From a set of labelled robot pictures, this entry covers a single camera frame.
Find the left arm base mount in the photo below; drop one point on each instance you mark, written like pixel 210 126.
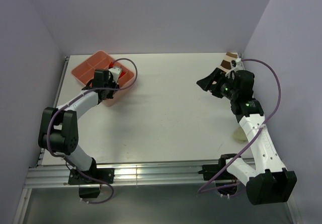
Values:
pixel 90 184

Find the beige reindeer sock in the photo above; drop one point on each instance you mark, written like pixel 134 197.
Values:
pixel 124 75

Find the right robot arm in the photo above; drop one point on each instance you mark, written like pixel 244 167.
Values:
pixel 257 166

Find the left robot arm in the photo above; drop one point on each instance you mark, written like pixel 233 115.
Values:
pixel 59 130

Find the pink compartment organizer tray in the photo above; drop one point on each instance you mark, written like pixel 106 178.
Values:
pixel 85 72

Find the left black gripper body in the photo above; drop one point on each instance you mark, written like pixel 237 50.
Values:
pixel 111 84

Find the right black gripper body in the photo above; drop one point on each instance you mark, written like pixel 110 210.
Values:
pixel 226 88

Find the aluminium table front rail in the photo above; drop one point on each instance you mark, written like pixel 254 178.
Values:
pixel 156 173

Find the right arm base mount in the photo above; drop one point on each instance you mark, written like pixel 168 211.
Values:
pixel 228 186

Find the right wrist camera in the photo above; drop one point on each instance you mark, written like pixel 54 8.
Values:
pixel 236 65

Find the pale green ankle sock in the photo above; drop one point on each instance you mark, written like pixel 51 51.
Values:
pixel 239 135

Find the cream brown striped sock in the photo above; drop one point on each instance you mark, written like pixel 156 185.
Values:
pixel 225 65

